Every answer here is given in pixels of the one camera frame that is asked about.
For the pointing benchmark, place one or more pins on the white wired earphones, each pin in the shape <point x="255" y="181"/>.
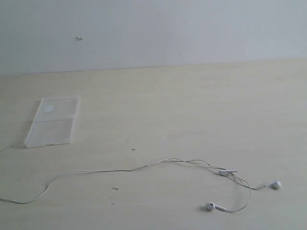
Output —
<point x="210" y="206"/>

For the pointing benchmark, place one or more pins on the clear plastic storage box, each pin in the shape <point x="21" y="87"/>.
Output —
<point x="54" y="121"/>

